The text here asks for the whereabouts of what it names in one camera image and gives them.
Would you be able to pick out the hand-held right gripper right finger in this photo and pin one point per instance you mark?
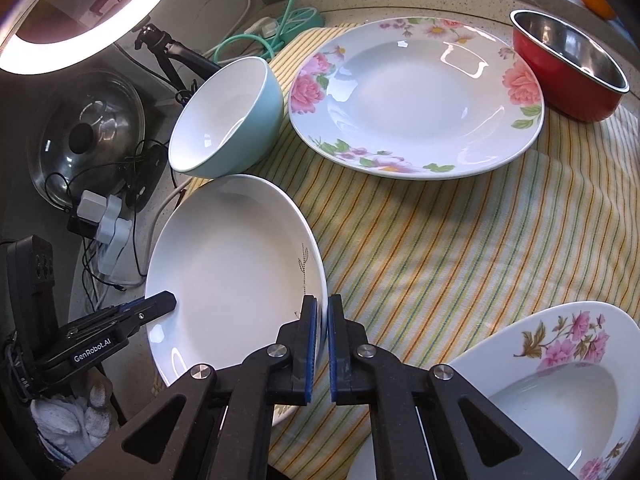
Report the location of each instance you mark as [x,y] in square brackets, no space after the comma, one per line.
[334,360]

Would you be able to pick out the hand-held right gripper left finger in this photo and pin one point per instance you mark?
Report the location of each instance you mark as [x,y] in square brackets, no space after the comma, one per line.
[311,345]

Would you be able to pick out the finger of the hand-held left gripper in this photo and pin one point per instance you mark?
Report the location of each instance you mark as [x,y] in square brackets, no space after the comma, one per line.
[150,312]
[145,300]

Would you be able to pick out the plain white plate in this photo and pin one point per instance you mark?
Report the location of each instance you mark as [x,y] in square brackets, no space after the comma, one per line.
[225,270]

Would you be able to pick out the stainless steel bowl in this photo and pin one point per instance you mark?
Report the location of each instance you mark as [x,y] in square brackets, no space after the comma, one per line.
[550,80]

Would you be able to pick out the person's left hand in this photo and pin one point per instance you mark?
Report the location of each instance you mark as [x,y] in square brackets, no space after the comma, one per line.
[65,420]

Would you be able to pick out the white plug adapter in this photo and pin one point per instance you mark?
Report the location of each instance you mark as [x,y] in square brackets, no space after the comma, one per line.
[92,206]
[114,237]

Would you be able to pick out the black round stand base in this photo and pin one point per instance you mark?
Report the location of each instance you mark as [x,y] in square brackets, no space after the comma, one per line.
[147,180]

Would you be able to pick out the striped cloth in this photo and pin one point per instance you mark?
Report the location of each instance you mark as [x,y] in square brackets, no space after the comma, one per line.
[425,240]

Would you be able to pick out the glass pot lid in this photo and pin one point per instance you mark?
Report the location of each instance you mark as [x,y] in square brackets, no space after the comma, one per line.
[100,125]

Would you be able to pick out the white cup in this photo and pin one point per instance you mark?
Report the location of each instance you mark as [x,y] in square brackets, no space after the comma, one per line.
[215,120]

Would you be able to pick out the deep floral plate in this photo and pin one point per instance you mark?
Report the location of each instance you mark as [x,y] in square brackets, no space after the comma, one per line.
[550,410]

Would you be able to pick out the black tripod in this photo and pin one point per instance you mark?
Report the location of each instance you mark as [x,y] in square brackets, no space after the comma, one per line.
[175,52]

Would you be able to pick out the large floral plate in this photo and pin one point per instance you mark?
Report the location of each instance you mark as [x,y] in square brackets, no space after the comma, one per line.
[415,90]

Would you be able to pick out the teal citrus-shaped trivet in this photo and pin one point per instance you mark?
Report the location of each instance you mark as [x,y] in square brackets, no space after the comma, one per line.
[305,20]

